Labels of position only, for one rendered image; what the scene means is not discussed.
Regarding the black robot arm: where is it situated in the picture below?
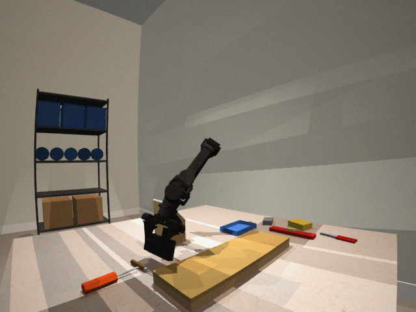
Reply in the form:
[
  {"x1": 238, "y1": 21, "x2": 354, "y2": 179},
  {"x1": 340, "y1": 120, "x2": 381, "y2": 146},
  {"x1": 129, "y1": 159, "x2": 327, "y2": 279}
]
[{"x1": 163, "y1": 138, "x2": 221, "y2": 209}]

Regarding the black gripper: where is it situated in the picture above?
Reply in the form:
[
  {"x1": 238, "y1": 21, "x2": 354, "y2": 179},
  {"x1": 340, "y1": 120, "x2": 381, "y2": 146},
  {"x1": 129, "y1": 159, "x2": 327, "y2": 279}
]
[{"x1": 141, "y1": 201, "x2": 185, "y2": 249}]

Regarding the blue tray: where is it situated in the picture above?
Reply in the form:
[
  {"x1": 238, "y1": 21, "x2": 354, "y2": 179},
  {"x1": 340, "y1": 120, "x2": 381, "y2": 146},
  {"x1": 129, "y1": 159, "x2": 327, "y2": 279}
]
[{"x1": 220, "y1": 220, "x2": 257, "y2": 236}]

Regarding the brown-handled awl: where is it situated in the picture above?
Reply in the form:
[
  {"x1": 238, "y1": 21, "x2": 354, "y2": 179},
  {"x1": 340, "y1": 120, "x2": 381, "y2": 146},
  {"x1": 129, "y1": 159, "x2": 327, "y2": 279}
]
[{"x1": 130, "y1": 260, "x2": 150, "y2": 272}]

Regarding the wooden floor panel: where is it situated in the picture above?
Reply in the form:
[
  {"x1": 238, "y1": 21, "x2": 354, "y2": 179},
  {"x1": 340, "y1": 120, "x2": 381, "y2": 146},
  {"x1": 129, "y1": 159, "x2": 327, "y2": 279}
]
[{"x1": 153, "y1": 229, "x2": 290, "y2": 312}]

